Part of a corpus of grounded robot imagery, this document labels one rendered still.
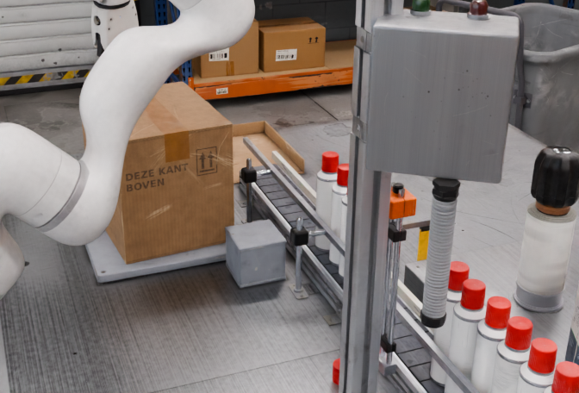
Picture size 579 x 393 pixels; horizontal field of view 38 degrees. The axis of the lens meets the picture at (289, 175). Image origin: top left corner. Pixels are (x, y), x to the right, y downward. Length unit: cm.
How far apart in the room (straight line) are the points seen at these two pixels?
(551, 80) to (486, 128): 259
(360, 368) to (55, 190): 52
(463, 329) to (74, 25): 443
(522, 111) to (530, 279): 211
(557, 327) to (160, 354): 69
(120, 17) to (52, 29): 364
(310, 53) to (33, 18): 170
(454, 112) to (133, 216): 84
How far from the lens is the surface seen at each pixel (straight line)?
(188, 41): 128
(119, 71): 126
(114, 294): 168
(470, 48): 100
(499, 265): 171
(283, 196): 192
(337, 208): 159
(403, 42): 101
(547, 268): 154
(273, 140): 234
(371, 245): 118
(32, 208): 125
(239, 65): 505
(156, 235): 172
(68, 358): 152
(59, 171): 125
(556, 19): 435
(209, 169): 170
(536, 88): 358
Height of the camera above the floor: 172
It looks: 25 degrees down
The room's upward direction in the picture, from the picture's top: 1 degrees clockwise
